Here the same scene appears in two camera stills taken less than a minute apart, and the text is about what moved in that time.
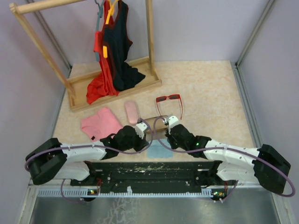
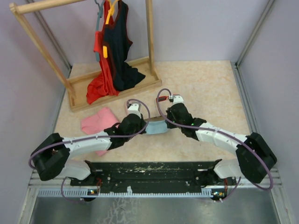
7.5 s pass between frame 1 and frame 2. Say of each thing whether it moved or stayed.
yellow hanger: stayed
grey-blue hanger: stayed
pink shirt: stayed
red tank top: stayed
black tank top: stayed
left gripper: moved
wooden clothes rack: stayed
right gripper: moved
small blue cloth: moved
